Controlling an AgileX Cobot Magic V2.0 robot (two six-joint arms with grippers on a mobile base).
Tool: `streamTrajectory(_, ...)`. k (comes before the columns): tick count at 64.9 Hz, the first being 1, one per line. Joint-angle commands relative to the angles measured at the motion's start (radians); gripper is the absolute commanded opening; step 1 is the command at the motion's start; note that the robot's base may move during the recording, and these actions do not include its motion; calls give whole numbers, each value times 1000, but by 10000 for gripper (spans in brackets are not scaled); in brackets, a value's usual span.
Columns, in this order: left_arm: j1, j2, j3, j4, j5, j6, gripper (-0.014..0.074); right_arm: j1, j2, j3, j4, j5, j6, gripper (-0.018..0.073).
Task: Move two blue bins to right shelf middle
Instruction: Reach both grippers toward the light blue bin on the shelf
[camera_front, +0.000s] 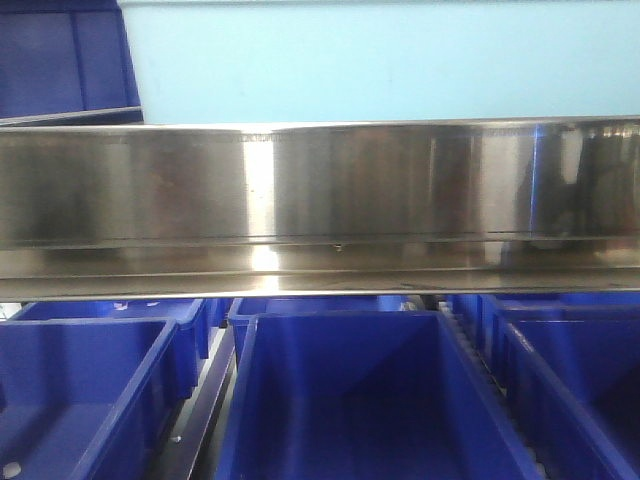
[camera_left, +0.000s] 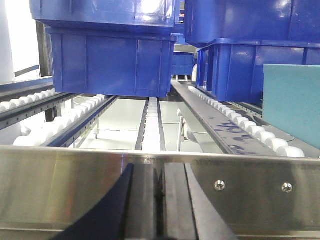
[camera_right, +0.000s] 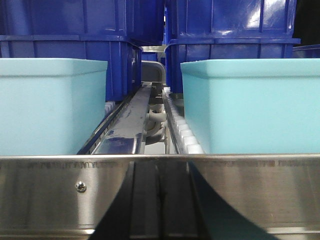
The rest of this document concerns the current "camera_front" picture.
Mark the light blue plastic bin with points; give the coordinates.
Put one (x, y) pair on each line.
(292, 61)

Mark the dark blue bin rear centre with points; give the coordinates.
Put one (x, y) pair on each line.
(242, 310)

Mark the dark blue bin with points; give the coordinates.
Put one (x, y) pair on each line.
(484, 317)
(196, 321)
(573, 387)
(242, 310)
(64, 56)
(84, 399)
(346, 395)

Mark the dark blue bin rear left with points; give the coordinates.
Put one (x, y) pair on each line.
(196, 321)

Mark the dark blue bin lower centre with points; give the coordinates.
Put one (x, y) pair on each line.
(346, 395)

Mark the dark blue bin rear right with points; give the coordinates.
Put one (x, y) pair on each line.
(484, 317)

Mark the dark blue bin lower left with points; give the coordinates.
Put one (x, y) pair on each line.
(84, 399)

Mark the dark blue bin lower right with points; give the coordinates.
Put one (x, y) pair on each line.
(573, 387)

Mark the dark blue bin upper left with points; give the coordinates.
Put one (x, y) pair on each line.
(64, 56)

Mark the stainless steel shelf rail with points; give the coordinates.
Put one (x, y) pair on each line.
(130, 211)

